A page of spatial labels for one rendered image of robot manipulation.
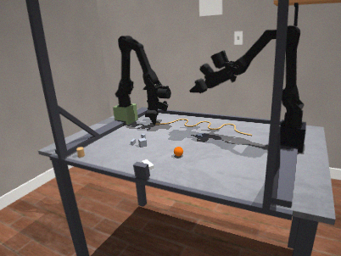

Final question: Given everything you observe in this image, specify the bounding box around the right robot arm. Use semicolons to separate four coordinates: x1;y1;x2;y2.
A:
199;25;304;128

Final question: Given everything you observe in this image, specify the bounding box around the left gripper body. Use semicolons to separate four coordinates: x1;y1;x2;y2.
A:
145;98;159;117

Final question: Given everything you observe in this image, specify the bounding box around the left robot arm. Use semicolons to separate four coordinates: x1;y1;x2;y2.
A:
115;36;171;111

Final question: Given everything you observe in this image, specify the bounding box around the orange ball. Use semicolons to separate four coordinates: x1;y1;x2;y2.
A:
174;147;183;156

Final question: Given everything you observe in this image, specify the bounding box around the white rectangular bar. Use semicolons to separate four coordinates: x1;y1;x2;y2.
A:
142;160;154;169

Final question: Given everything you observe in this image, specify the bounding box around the tan cylinder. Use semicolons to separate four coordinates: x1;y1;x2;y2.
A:
76;147;85;157

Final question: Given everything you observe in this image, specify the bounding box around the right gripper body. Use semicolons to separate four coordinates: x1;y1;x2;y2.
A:
195;72;222;93

